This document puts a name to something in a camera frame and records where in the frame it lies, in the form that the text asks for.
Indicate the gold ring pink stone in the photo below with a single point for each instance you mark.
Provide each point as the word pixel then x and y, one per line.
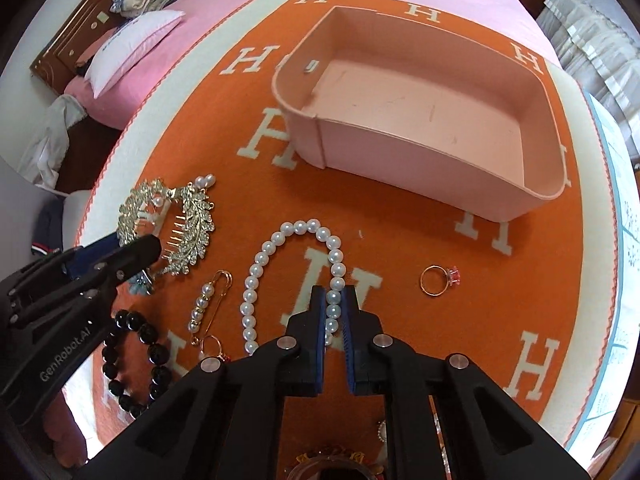
pixel 436 280

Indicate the wooden dresser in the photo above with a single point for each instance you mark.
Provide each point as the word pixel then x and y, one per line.
pixel 619 441

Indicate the pink jewelry tray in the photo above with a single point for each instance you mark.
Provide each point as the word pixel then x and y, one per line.
pixel 465 117

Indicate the pearl safety pin brooch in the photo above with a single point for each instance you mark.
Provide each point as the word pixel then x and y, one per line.
pixel 204 313

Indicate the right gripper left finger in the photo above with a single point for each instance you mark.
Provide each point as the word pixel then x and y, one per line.
pixel 302 373

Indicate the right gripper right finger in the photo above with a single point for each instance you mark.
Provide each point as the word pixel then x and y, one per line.
pixel 364 366

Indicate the orange H-pattern blanket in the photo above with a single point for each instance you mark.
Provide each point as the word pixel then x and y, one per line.
pixel 214 112

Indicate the grey jacket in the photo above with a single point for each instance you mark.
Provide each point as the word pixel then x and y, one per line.
pixel 42 160

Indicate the white pillow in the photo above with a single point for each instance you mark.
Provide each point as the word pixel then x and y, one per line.
pixel 118 55

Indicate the white lace covered furniture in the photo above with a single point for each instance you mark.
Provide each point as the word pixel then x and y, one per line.
pixel 597 44

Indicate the blue white paper sheet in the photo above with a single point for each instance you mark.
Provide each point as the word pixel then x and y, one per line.
pixel 606 332

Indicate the wooden headboard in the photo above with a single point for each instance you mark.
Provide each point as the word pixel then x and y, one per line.
pixel 56 64

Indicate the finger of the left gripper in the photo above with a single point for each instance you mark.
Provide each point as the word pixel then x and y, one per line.
pixel 83 258
pixel 129 260

